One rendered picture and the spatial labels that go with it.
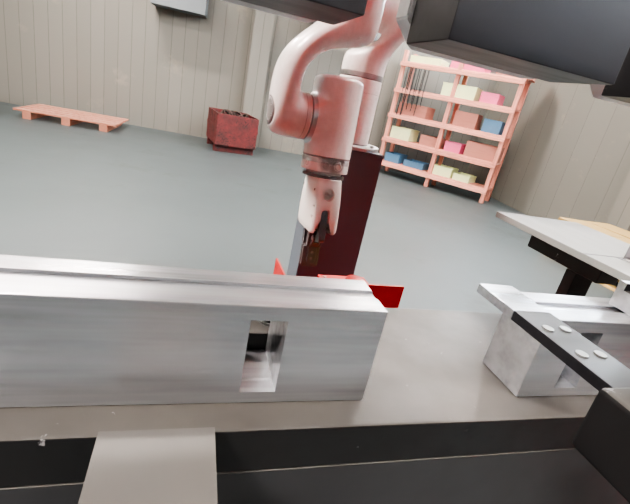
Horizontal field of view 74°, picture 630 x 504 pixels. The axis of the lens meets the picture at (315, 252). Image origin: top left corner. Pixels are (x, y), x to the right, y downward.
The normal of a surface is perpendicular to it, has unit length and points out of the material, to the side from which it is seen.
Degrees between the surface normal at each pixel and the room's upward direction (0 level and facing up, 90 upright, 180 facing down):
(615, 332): 90
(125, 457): 0
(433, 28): 90
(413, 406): 0
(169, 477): 0
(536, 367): 90
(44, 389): 90
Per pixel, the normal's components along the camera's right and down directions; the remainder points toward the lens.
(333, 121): 0.20, 0.33
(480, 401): 0.19, -0.91
